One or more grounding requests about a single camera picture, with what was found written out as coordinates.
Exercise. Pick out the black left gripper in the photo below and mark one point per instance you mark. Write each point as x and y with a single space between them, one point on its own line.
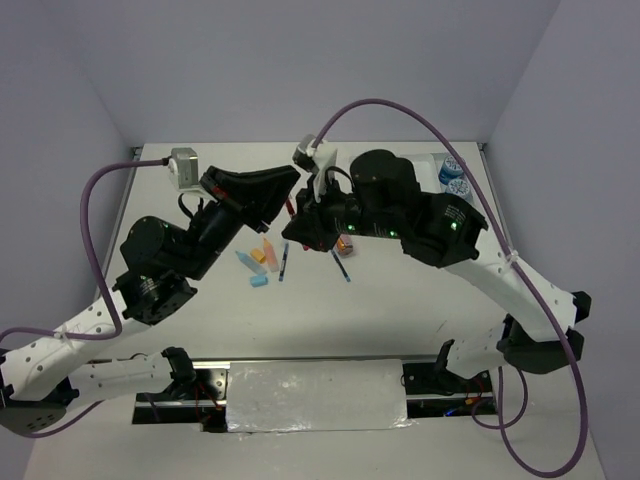
239 195

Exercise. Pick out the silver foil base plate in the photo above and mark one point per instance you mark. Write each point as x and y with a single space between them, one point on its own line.
310 396

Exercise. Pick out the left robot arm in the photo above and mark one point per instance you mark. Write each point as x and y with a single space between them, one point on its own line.
56 379

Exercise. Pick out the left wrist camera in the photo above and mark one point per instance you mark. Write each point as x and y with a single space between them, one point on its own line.
183 169

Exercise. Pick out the white compartment tray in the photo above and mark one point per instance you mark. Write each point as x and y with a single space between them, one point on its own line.
426 168

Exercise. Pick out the teal pen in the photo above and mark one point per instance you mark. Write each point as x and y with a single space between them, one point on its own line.
340 265

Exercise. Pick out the red pen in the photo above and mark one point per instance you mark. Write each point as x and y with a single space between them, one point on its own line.
290 207

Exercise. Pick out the orange highlighter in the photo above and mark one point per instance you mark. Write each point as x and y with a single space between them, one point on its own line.
270 255

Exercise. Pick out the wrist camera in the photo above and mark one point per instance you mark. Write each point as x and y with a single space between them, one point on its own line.
314 159
183 169

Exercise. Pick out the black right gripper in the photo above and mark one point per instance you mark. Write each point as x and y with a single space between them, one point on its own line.
310 225

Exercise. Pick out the blue highlighter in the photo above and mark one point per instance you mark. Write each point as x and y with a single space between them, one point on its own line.
250 263

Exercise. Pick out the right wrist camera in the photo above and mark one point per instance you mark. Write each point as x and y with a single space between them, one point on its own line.
314 159

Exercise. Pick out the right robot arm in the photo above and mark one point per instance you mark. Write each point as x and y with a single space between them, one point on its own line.
444 231

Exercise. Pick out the yellow highlighter cap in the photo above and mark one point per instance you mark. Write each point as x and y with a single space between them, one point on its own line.
258 255

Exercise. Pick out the blue pen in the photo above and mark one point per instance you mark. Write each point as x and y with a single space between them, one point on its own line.
283 262

